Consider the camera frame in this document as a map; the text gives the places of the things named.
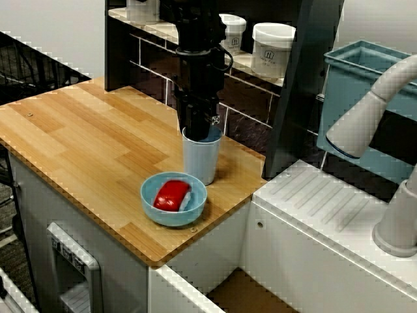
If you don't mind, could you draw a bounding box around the dark grey wide hutch panel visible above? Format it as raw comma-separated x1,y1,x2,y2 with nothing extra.
262,0,345,180

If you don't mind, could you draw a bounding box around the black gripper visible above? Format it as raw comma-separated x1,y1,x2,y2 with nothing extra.
172,50,226,143

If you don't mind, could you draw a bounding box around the red and white sushi toy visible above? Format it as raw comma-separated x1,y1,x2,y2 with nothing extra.
152,179,193,213

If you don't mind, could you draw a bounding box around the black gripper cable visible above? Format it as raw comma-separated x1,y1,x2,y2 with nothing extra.
214,44,235,72

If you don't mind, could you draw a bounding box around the dark tiled backsplash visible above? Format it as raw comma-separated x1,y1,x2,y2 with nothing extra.
128,31,283,157

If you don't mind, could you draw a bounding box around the light blue plastic cup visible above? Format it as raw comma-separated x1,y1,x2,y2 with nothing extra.
181,125,223,186

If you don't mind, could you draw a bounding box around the cream shelf board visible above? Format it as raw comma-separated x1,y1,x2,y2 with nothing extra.
108,8,286,87

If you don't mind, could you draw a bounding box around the dark narrow hutch side panel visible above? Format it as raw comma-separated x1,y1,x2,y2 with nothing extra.
104,0,132,93

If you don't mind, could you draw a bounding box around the black wire mesh rack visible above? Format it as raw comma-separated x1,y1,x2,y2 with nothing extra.
0,31,93,107

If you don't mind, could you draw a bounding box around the white corner object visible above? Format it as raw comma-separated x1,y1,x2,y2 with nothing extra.
0,265,35,313

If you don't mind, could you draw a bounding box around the teal plastic bin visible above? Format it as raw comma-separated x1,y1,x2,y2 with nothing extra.
317,39,417,185

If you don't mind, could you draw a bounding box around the white toy kitchen cabinet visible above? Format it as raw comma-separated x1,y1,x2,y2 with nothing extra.
6,148,417,313

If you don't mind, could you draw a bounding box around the white lidded jar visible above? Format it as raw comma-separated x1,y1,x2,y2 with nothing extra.
218,14,248,57
251,22,296,79

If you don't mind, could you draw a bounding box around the light blue bowl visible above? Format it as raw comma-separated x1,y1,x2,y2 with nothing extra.
139,171,209,228

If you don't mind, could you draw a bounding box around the grey toy faucet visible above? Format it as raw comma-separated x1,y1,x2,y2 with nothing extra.
325,53,417,258

